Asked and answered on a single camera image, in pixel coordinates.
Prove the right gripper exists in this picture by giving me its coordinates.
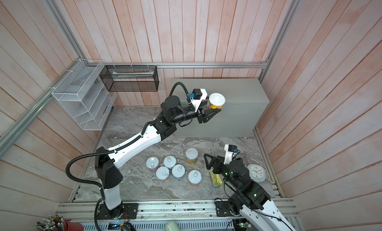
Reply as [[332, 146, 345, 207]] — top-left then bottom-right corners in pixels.
[[205, 152, 241, 191]]

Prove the yellow can white lid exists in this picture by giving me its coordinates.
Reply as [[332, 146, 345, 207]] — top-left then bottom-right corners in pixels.
[[209, 93, 226, 109]]

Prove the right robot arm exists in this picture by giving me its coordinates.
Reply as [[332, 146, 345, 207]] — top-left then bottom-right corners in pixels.
[[204, 154, 295, 231]]

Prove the aluminium mounting rail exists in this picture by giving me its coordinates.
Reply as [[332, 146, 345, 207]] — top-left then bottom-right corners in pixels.
[[55, 197, 299, 223]]

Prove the silver can pull tab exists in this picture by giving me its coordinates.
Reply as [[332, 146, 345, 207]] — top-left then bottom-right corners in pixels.
[[163, 155, 177, 170]]

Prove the grey metal cabinet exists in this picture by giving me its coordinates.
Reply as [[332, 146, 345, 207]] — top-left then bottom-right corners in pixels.
[[171, 79, 270, 138]]

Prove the white cup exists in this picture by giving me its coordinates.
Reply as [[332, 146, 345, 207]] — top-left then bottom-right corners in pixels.
[[164, 221, 181, 231]]

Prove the white wire shelf rack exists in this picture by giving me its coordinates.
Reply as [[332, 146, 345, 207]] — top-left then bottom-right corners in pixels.
[[52, 59, 116, 131]]

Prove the yellow rectangular sardine tin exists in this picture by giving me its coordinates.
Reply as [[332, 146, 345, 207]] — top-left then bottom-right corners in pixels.
[[210, 168, 224, 188]]

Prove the blue can pull tab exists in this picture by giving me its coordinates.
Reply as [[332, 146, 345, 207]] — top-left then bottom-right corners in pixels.
[[172, 164, 186, 180]]

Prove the orange can pull tab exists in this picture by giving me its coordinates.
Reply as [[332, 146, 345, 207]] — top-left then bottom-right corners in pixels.
[[188, 170, 202, 186]]

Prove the tall can green label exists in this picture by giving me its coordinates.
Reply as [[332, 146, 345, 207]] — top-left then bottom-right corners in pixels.
[[186, 148, 199, 164]]

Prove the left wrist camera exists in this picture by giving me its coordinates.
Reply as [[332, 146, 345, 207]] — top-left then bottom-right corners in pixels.
[[187, 89, 208, 112]]

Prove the white round clock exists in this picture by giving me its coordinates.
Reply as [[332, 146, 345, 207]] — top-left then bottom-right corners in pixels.
[[247, 164, 267, 183]]

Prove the pink can pull tab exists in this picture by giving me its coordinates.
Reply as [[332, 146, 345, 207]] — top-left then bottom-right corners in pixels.
[[146, 156, 159, 172]]

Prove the black mesh basket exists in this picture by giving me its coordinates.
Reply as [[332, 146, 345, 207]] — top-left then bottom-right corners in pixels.
[[100, 65, 159, 92]]

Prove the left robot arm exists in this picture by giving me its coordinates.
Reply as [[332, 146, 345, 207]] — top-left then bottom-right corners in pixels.
[[65, 82, 225, 219]]

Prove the pink can white lid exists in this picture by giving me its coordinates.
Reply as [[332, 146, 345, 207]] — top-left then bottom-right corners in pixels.
[[156, 166, 170, 182]]

